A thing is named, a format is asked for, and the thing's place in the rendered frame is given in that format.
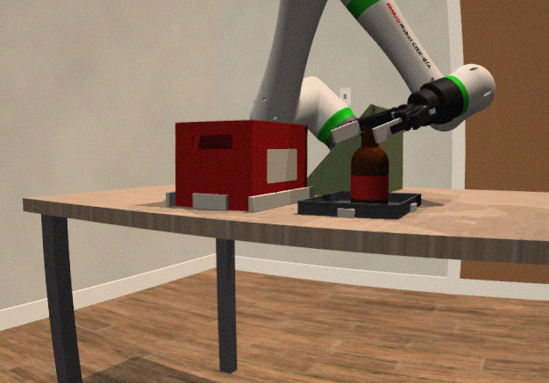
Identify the dark red crate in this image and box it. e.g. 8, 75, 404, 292
175, 120, 308, 211

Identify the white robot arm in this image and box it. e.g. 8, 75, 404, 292
249, 0, 496, 150

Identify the brown bottle with red label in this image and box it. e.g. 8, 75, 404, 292
351, 127, 389, 204

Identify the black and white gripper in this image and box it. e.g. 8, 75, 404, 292
331, 89, 442, 144

